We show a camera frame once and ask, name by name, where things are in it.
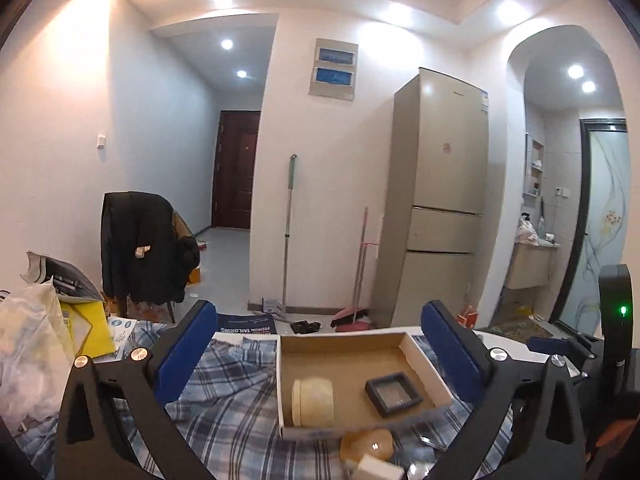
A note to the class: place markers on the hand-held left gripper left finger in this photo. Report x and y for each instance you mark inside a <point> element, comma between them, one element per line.
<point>184,357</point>

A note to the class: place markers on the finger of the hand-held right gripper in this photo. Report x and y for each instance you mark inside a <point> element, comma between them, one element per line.
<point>547,346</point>

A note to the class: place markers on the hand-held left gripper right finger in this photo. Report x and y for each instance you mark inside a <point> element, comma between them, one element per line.
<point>450,355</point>

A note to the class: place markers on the black frame box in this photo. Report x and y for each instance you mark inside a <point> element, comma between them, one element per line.
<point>395,394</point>

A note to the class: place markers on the shallow cardboard box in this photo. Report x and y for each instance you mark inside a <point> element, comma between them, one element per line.
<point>340,360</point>

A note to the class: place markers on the small white square box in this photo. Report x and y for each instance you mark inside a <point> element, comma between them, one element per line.
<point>377,469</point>

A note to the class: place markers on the cream round tin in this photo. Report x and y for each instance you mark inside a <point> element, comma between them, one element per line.
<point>312,402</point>

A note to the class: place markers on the patterned floor mat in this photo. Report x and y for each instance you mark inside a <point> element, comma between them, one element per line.
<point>522,329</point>

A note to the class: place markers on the red carton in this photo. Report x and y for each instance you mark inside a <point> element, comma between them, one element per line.
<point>468,317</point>

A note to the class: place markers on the white and blue packet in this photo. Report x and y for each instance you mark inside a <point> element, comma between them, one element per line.
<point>121,330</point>

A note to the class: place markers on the dark blue printed bag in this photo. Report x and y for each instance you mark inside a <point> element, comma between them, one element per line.
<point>245,321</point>

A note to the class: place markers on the blue plaid cloth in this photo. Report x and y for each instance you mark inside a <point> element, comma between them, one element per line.
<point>235,410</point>

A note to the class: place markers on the vanity cabinet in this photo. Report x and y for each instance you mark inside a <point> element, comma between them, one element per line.
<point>530,265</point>

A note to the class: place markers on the yellow box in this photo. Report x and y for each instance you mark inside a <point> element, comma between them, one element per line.
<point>92,330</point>

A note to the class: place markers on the small box on floor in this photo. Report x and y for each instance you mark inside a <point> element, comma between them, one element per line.
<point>272,306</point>

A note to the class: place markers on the white plastic bag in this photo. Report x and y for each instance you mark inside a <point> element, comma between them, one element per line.
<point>527,230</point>

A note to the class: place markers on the black cloth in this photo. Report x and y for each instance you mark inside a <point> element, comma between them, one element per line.
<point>305,326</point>

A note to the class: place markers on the amber round jar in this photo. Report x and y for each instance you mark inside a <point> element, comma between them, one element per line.
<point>365,447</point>

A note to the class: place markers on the wooden chair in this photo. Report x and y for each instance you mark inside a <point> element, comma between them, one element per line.
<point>181,225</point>

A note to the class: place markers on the black jacket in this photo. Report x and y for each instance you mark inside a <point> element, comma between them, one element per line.
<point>130,230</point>

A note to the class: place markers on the frosted glass door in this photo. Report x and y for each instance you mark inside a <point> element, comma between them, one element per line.
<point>600,200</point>

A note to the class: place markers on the grey bag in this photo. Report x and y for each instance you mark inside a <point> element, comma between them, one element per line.
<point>65,272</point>

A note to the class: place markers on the clear plastic bag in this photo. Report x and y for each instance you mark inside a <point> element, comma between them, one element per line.
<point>30,350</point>

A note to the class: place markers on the beige refrigerator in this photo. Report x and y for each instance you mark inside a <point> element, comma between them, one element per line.
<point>440,185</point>

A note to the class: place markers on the dark red door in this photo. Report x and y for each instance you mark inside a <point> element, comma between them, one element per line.
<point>235,170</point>

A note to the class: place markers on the wall niche shelf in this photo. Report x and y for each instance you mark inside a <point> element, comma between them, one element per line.
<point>537,165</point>

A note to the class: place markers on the white wall switch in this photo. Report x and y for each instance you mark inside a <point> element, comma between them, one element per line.
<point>101,141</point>

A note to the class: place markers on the wall electrical panel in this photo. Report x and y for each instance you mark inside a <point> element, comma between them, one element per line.
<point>332,90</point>

